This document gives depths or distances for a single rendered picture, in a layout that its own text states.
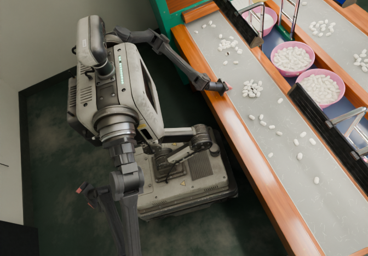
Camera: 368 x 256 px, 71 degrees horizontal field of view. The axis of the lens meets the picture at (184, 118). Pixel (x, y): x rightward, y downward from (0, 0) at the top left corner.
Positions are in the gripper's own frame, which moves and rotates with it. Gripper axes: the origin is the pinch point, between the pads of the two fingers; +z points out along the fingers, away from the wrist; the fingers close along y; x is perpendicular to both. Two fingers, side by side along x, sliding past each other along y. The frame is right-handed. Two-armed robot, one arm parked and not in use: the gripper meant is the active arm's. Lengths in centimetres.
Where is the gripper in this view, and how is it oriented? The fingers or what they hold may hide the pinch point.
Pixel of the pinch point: (230, 88)
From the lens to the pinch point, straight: 170.3
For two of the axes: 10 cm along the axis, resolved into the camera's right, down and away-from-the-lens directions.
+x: -4.2, 6.5, 6.3
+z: 8.5, 0.3, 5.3
